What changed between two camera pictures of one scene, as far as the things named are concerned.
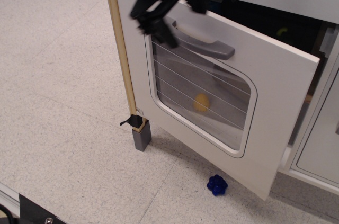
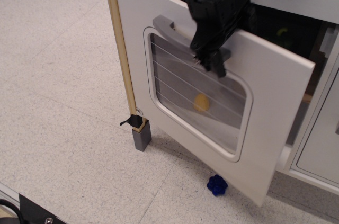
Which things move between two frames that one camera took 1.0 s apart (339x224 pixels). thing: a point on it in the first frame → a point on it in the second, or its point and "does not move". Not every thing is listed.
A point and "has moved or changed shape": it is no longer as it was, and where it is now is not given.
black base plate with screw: [30, 213] does not move
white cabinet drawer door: [317, 156] does not move
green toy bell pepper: [280, 30] does not move
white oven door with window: [231, 96] has moved or changed shape
